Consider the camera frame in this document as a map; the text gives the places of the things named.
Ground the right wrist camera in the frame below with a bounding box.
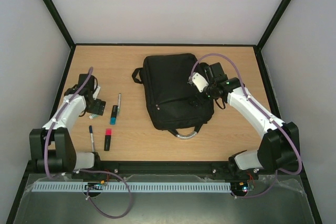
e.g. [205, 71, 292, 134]
[188, 72, 209, 93]

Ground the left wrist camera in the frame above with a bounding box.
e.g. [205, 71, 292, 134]
[92, 86, 101, 100]

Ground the light blue cable duct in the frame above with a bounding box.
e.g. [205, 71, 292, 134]
[32, 182, 232, 193]

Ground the black student bag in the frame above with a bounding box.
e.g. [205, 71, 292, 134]
[132, 53, 214, 140]

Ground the blue-capped white pen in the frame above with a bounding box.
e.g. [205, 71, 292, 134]
[89, 125, 96, 152]

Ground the blue highlighter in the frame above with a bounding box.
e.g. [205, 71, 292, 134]
[109, 105, 118, 125]

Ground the black aluminium frame rail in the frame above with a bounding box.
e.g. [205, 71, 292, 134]
[25, 159, 305, 180]

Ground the green glue stick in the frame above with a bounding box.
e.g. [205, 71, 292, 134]
[89, 114, 98, 120]

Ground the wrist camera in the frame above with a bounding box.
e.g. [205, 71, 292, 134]
[92, 86, 101, 100]
[188, 72, 209, 93]

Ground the green-capped white marker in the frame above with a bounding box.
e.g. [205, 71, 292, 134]
[117, 93, 122, 114]

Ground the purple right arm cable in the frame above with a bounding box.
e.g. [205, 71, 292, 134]
[188, 53, 302, 199]

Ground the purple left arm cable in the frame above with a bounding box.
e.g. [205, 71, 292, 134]
[44, 67, 131, 219]

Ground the metal front tray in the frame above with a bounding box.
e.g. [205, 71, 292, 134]
[13, 174, 314, 223]

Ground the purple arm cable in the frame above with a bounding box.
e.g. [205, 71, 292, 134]
[188, 53, 302, 199]
[44, 67, 131, 219]

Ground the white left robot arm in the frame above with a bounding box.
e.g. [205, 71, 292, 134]
[29, 67, 106, 176]

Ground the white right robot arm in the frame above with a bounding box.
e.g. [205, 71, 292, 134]
[188, 62, 302, 178]

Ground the pink highlighter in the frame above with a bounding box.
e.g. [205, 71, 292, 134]
[104, 129, 112, 151]

